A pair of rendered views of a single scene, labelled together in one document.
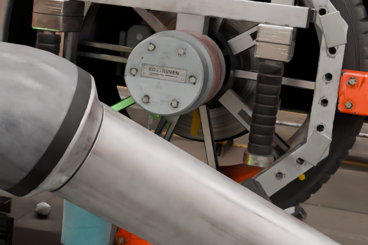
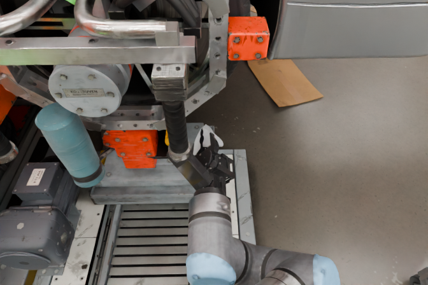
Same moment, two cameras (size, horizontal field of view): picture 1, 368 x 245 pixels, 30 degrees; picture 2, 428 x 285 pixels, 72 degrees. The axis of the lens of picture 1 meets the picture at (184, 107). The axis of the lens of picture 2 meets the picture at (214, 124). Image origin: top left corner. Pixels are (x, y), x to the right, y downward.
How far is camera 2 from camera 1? 0.68 m
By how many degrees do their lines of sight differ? 41
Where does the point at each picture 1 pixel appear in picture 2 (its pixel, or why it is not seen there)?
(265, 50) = (164, 95)
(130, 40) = not seen: hidden behind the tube
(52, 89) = not seen: outside the picture
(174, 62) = (90, 84)
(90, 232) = (83, 169)
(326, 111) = (220, 62)
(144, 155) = not seen: outside the picture
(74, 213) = (68, 165)
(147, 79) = (72, 98)
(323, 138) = (220, 78)
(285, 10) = (172, 51)
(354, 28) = not seen: outside the picture
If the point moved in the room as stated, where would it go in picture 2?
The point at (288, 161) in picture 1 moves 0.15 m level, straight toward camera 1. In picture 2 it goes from (199, 93) to (201, 139)
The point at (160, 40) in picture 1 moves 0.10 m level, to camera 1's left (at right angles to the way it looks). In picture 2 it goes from (68, 70) to (5, 79)
